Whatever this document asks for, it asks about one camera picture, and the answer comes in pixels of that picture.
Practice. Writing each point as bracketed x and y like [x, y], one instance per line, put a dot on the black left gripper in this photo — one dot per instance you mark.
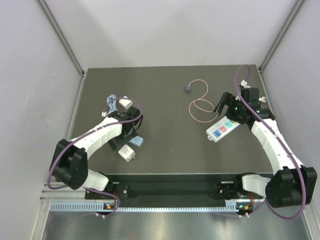
[128, 137]

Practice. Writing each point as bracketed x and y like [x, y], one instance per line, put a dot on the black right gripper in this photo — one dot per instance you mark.
[228, 100]

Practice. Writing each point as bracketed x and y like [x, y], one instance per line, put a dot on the white cube socket adapter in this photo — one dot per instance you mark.
[127, 153]

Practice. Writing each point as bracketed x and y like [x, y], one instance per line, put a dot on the small white USB charger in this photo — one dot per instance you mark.
[125, 103]

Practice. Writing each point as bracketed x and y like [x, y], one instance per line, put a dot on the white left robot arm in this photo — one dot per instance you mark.
[70, 159]

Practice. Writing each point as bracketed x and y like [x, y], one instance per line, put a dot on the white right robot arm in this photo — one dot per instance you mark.
[292, 182]

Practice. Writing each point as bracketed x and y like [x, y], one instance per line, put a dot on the white multicolour power strip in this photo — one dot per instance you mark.
[221, 129]

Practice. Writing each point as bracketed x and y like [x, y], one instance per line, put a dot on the blue power strip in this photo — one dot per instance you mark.
[137, 141]

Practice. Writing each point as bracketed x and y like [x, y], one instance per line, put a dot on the dark grey USB charger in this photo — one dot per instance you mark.
[188, 89]

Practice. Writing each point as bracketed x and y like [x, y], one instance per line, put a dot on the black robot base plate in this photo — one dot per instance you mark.
[176, 190]

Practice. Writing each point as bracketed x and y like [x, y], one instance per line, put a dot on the white slotted cable duct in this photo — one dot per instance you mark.
[104, 207]

